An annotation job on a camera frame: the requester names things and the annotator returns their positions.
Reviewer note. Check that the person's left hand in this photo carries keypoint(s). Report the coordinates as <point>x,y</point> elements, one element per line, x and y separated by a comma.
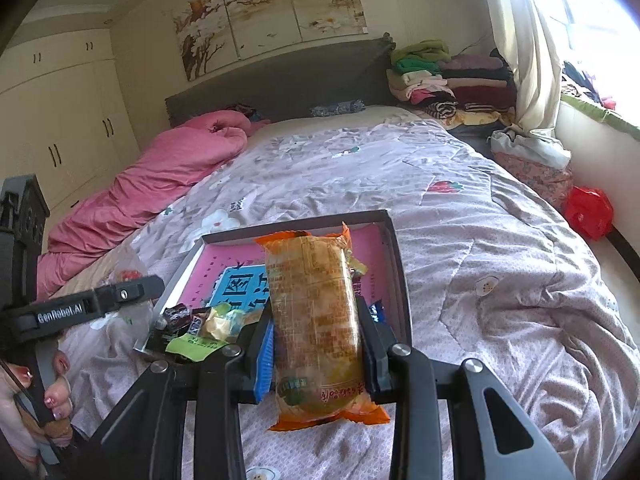
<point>56,390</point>

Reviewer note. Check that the flower branch wall painting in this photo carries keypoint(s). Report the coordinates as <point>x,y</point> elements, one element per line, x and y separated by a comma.
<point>205,30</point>

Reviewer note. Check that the shallow dark cardboard tray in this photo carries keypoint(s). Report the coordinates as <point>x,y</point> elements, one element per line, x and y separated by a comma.
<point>398,280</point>

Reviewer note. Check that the green and yellow snack packet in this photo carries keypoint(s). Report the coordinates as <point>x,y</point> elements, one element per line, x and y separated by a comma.
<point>197,345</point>

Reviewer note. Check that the dark patterned pillow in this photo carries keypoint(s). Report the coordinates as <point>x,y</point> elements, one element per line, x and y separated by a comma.
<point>245,112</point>
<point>339,108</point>

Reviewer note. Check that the clear packet with red print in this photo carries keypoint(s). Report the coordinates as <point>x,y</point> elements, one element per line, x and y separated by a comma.
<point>131,275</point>

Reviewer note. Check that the grey padded headboard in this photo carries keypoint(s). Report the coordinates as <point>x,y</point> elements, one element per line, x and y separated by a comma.
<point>300,80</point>

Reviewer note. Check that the beige landscape wall painting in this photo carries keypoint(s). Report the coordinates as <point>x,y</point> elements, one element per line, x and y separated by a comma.
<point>260,10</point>
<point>325,5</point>

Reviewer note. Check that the green windowsill cushion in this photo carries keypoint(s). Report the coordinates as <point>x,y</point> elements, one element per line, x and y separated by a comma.
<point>605,117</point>

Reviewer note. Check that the pile of folded clothes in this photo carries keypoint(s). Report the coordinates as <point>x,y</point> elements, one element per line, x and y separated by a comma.
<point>450,85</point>

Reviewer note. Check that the window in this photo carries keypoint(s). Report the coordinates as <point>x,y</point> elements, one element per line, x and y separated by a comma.
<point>600,10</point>

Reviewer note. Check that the pale floral quilt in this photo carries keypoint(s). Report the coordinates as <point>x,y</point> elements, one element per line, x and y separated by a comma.
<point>475,260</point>

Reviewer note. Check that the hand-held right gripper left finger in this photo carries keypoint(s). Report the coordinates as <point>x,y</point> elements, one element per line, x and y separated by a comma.
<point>262,360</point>

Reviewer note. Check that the clothes heap on windowsill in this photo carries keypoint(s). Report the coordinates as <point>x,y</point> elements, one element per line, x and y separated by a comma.
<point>587,85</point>

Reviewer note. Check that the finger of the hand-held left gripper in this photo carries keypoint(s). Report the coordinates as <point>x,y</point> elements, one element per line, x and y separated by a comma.
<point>130,291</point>

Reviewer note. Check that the pink book with blue label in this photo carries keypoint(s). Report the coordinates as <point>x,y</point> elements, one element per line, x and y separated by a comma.
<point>235,265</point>

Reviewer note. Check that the floral cloth bag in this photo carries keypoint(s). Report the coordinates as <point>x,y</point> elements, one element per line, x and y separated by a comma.
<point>540,175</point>

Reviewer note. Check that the cream wardrobe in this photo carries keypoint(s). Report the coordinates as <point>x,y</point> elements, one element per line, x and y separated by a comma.
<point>65,125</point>

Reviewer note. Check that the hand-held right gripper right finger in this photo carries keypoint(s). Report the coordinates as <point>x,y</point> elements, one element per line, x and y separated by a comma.
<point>372,355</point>

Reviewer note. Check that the red plastic bag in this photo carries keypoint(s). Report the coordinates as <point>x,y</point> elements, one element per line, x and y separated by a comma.
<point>590,212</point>

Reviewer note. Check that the black carved wooden furniture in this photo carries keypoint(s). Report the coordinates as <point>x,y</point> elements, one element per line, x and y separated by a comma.
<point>25,220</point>

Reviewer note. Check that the cream curtain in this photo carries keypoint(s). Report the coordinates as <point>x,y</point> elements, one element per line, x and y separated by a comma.
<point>525,35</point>

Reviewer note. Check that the blue snack packet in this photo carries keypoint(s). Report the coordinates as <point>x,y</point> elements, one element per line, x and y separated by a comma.
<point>377,312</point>

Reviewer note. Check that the long orange bread packet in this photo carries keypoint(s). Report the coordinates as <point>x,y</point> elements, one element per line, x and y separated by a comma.
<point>315,310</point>

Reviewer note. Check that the pink duvet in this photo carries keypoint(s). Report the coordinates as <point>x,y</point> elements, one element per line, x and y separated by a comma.
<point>150,185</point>

